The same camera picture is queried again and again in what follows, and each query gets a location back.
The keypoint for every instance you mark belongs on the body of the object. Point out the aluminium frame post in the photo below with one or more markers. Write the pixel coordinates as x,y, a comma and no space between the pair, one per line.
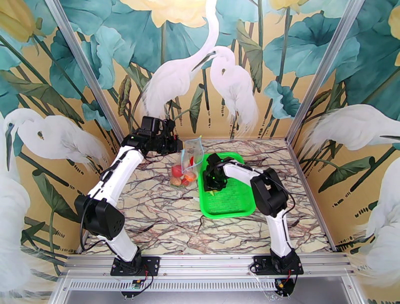
325,65
84,65

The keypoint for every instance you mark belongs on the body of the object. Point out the clear zip-top bag blue zipper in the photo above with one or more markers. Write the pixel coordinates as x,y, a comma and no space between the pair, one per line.
193,150

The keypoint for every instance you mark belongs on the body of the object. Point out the red toy chili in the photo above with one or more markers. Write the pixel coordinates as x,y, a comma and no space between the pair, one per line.
191,161

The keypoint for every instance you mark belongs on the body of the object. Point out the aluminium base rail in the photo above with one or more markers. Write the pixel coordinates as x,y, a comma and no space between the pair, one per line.
206,265

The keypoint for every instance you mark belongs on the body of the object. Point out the yellow green toy food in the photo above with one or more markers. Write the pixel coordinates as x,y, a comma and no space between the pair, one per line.
212,193

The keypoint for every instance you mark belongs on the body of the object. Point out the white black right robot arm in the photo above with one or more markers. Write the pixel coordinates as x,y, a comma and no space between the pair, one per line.
240,172

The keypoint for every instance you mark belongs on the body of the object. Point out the brown round toy food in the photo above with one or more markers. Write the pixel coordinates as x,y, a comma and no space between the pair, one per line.
175,181

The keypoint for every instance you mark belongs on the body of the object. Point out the green plastic mesh basket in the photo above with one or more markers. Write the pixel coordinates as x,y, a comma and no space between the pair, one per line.
231,200

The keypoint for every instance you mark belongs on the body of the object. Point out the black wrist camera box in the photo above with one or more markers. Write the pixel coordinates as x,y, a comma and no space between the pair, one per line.
214,159
150,124

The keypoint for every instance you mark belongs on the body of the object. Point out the small green circuit board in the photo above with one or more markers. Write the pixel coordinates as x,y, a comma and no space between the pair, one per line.
137,284

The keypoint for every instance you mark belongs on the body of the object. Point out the aluminium table edge rail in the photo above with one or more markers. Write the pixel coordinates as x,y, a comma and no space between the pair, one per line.
313,200

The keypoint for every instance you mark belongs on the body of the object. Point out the vented metal panel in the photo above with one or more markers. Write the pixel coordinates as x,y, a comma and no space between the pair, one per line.
203,285

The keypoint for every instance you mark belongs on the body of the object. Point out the small red toy food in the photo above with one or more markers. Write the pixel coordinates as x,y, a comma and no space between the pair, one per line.
185,183

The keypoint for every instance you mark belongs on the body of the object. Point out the red toy tomato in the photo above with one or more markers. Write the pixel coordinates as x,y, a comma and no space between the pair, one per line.
177,170

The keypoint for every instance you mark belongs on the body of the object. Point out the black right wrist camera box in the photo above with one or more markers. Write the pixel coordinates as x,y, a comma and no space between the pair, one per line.
214,159

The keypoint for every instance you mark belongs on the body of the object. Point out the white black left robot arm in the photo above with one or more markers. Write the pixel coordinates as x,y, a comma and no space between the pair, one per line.
120,175

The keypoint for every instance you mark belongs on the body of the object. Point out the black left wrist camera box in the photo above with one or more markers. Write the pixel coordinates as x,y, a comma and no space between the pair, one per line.
150,124

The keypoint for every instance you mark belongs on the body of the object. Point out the orange toy food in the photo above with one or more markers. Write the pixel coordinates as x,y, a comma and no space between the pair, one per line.
190,177

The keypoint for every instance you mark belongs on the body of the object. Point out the black connector bracket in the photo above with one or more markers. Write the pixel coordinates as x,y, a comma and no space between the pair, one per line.
282,286

